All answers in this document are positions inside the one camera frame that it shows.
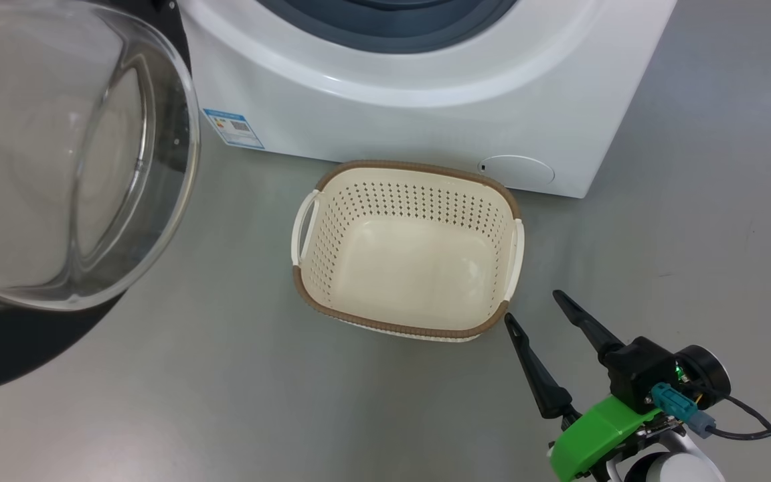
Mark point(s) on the round drain filter cover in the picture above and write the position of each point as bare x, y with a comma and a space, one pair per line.
519, 171

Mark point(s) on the black-rimmed glass washer door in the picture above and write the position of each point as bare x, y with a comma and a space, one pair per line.
57, 167

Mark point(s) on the blue energy label sticker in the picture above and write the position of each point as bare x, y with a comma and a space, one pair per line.
233, 128

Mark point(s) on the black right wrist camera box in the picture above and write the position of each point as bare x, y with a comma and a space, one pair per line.
640, 371

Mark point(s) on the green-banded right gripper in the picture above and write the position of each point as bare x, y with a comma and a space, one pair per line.
593, 435

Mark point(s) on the grey rubber door gasket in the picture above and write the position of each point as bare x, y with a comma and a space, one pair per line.
392, 30

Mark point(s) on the white front-load washing machine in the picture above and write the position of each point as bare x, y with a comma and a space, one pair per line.
425, 114

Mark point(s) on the cream perforated laundry basket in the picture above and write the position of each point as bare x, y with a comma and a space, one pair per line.
412, 268

